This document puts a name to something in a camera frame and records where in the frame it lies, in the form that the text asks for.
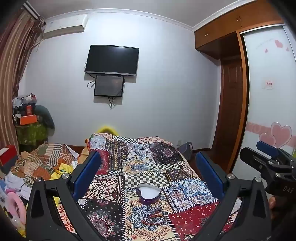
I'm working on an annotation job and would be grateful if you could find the white sliding door with hearts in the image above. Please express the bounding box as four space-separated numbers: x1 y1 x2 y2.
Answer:
240 24 296 158

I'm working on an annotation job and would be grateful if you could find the pile of assorted items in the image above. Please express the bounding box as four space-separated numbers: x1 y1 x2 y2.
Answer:
13 93 37 115

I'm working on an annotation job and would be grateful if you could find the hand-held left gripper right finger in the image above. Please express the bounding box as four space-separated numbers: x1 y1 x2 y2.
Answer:
192 151 271 241

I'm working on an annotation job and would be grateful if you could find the pink ring toy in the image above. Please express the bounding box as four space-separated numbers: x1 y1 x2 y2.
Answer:
6 190 27 225

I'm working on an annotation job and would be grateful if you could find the purple heart-shaped tin box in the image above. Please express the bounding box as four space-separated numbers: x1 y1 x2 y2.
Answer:
136 184 162 205

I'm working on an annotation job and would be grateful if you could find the brown striped curtain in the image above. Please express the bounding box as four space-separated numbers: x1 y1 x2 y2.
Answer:
0 7 45 153

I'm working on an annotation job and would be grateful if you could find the red and white box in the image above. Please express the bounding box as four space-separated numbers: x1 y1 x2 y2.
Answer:
0 145 19 166

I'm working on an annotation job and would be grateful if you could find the yellow cloth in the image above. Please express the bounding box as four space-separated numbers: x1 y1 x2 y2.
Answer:
50 163 74 180

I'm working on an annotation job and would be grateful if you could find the wooden wardrobe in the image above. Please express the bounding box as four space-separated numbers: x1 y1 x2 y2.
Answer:
194 0 296 160

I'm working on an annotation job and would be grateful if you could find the orange flat box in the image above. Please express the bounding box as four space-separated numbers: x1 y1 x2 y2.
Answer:
20 114 38 126

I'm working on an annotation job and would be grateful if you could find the orange striped quilt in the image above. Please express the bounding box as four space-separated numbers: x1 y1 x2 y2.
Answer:
10 142 79 183

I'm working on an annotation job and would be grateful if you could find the small black wall monitor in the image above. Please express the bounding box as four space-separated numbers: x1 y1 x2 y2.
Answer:
94 75 125 98

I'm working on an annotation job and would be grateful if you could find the yellow pillow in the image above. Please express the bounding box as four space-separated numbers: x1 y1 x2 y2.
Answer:
98 126 119 135

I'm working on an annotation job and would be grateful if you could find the dark green jacket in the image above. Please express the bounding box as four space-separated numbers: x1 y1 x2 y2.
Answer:
35 105 55 142

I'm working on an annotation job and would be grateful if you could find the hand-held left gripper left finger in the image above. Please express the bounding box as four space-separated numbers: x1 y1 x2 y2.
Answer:
25 151 102 241

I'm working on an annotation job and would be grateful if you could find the grey bag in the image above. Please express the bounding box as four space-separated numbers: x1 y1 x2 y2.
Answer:
179 142 193 160

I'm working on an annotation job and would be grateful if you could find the white air conditioner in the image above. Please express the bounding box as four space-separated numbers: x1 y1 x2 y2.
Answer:
43 14 89 40

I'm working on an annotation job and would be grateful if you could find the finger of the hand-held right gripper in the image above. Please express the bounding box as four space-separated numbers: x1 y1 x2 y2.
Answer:
239 147 281 173
256 141 285 158

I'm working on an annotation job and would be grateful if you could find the pile of clothes and papers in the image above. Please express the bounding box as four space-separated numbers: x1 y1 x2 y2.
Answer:
0 171 31 200

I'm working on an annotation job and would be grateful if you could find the patchwork printed blanket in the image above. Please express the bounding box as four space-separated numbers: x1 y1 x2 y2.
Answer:
59 133 242 241

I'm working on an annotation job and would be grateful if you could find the black wall television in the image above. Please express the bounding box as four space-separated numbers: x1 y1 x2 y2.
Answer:
84 45 140 77

